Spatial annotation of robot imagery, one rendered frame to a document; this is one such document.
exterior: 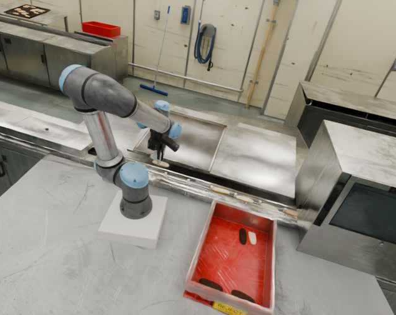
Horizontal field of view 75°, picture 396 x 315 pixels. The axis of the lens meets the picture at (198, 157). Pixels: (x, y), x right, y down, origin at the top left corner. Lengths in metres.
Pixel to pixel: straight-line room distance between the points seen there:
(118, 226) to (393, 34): 4.74
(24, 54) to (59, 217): 3.66
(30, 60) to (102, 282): 3.98
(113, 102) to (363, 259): 1.25
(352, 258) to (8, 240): 1.49
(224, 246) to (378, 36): 4.37
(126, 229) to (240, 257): 0.52
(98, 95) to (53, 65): 3.61
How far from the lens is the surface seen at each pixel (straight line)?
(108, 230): 1.21
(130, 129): 2.03
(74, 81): 0.94
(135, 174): 1.11
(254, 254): 1.29
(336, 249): 1.40
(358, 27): 5.01
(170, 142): 1.39
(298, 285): 1.29
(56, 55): 4.38
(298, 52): 4.62
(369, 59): 5.13
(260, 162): 1.71
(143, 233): 1.18
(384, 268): 1.52
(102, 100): 0.88
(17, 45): 4.82
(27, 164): 1.99
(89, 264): 1.19
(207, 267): 1.19
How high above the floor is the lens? 1.80
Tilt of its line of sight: 33 degrees down
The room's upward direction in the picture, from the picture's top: 11 degrees clockwise
